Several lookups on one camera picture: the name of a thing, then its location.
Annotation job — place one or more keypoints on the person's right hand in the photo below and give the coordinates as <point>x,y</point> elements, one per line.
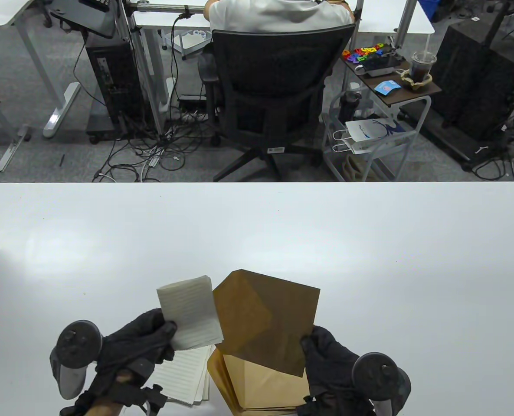
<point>330,364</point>

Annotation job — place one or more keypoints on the person's left hand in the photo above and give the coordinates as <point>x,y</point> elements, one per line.
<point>131,346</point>

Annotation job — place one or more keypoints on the person's left forearm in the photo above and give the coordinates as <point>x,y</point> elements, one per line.
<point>105,403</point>

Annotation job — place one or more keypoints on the white power strip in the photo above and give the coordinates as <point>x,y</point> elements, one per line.
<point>154,158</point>

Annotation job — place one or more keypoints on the beige sandals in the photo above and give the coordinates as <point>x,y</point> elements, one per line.
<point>354,169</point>

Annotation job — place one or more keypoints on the white paper bag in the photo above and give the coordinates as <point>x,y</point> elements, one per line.
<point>369,130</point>

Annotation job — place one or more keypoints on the black power box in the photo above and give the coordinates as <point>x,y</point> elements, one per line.
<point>191,99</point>

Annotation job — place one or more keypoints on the black drink bottle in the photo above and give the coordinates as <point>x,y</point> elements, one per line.
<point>350,104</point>

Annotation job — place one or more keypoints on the black computer tower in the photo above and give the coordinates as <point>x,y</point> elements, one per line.
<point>113,78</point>

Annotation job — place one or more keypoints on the white cart with brown top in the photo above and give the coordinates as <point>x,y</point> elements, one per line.
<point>406,97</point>

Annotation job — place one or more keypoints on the small blue card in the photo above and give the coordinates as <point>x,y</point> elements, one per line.
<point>387,87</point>

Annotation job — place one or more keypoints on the beige cardboard cup holder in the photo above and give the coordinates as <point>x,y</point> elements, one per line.
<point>417,87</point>

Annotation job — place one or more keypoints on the black mesh office chair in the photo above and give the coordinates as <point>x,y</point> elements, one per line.
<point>278,73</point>

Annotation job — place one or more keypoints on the iced drink plastic cup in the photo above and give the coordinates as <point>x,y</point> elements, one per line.
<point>422,67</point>

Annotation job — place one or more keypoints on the pile of colourful toy letters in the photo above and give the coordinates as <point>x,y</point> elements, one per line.
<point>361,54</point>

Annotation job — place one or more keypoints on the large black equipment case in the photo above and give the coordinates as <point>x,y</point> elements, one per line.
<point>478,78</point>

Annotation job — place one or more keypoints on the black keyboard tray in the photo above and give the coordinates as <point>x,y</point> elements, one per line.
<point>87,17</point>

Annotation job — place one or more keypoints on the grey metal desk frame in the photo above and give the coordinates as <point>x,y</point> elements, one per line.
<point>13,147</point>

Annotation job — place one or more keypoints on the aluminium frame post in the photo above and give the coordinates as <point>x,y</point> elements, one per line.
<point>136,43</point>
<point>358,11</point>
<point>406,21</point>

